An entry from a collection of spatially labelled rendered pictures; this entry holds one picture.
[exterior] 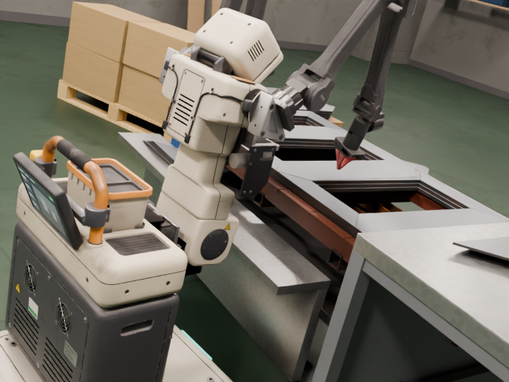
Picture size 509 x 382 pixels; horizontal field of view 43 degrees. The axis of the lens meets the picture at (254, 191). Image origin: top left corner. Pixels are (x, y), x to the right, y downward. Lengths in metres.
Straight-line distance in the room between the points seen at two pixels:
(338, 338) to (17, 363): 1.03
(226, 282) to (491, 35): 10.83
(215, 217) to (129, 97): 3.41
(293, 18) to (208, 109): 9.94
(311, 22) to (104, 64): 7.06
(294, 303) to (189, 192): 0.51
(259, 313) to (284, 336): 0.15
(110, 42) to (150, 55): 0.41
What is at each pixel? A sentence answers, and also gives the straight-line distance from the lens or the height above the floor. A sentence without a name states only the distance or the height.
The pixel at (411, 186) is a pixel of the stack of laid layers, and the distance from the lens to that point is 2.65.
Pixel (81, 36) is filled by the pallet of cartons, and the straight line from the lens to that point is 5.57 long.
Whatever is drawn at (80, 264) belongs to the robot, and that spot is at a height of 0.76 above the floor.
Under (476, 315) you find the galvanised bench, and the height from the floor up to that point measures 1.05.
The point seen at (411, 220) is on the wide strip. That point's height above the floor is 0.86.
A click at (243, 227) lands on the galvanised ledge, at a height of 0.68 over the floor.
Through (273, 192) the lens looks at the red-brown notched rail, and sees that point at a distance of 2.24.
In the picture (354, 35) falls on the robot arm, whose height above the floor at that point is 1.41.
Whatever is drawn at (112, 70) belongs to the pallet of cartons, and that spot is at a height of 0.41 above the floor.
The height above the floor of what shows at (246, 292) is 0.43.
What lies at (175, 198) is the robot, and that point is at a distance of 1.96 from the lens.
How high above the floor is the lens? 1.58
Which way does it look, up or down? 20 degrees down
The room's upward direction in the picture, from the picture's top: 14 degrees clockwise
